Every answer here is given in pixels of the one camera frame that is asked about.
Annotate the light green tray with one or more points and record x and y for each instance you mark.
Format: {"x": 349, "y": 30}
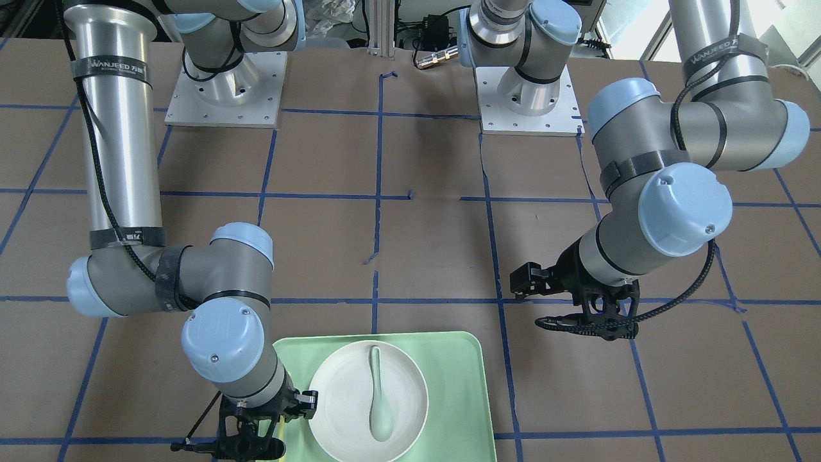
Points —
{"x": 458, "y": 426}

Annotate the white round plate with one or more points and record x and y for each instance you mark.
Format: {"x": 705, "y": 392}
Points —
{"x": 343, "y": 380}

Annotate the light green spoon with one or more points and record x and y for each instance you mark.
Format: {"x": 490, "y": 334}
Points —
{"x": 381, "y": 425}

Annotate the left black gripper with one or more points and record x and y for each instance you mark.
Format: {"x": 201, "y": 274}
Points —
{"x": 567, "y": 274}

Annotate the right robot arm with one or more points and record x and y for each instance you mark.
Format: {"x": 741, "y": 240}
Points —
{"x": 225, "y": 287}

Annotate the silver cable connector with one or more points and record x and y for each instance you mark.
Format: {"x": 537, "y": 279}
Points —
{"x": 436, "y": 58}

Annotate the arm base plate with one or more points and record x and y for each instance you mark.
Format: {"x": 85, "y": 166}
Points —
{"x": 248, "y": 96}
{"x": 511, "y": 105}

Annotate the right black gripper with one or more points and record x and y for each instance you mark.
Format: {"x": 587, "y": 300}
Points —
{"x": 290, "y": 402}

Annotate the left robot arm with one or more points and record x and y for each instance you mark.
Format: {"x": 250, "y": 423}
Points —
{"x": 658, "y": 169}

